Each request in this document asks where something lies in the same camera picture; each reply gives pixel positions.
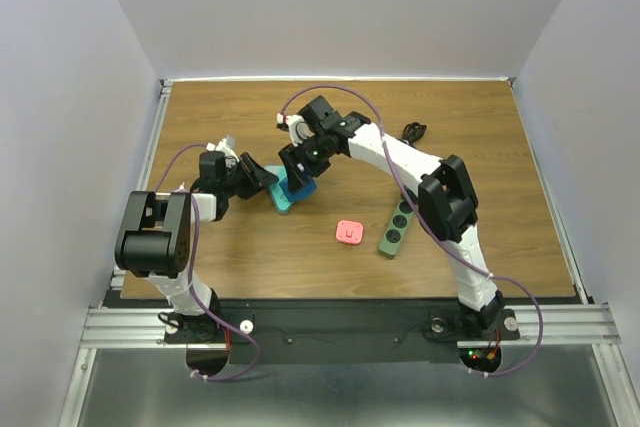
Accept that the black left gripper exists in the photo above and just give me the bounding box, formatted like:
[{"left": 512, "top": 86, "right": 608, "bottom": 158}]
[{"left": 221, "top": 152, "right": 278, "bottom": 199}]

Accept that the blue cube socket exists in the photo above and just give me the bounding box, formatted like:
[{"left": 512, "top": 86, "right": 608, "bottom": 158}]
[{"left": 279, "top": 177, "right": 317, "bottom": 203}]

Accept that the teal triangular power strip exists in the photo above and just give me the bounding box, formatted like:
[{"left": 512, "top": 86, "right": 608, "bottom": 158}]
[{"left": 265, "top": 165, "right": 295, "bottom": 215}]

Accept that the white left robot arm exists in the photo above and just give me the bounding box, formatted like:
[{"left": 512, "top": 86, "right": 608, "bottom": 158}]
[{"left": 114, "top": 136, "right": 278, "bottom": 341}]

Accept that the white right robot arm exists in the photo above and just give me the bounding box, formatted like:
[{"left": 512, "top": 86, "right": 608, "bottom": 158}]
[{"left": 276, "top": 96, "right": 505, "bottom": 337}]

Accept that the black power strip cable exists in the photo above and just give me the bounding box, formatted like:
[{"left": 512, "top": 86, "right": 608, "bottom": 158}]
[{"left": 399, "top": 121, "right": 430, "bottom": 144}]

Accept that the aluminium table edge rail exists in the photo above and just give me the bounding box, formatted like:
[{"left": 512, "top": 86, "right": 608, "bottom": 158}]
[{"left": 112, "top": 79, "right": 174, "bottom": 288}]

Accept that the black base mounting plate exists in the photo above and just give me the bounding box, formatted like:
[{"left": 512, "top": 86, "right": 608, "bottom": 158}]
[{"left": 164, "top": 298, "right": 522, "bottom": 366}]

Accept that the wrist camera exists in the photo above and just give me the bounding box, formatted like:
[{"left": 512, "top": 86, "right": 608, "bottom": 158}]
[
  {"left": 276, "top": 113, "right": 313, "bottom": 146},
  {"left": 205, "top": 135, "right": 238, "bottom": 159}
]

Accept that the front aluminium rail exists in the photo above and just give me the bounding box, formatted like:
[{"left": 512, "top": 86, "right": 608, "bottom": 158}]
[{"left": 80, "top": 301, "right": 620, "bottom": 349}]

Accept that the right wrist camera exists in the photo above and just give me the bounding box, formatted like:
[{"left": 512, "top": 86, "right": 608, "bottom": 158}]
[{"left": 276, "top": 113, "right": 313, "bottom": 146}]

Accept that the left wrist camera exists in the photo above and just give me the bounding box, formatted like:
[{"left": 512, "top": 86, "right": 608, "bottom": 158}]
[{"left": 205, "top": 135, "right": 238, "bottom": 159}]

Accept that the green power strip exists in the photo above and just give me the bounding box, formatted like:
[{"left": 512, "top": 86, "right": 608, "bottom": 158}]
[{"left": 378, "top": 197, "right": 414, "bottom": 260}]

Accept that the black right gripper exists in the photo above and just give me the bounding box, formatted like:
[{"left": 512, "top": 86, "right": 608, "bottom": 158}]
[{"left": 277, "top": 133, "right": 331, "bottom": 193}]

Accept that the pink square socket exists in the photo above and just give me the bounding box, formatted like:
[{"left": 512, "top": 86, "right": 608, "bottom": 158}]
[{"left": 335, "top": 220, "right": 364, "bottom": 245}]

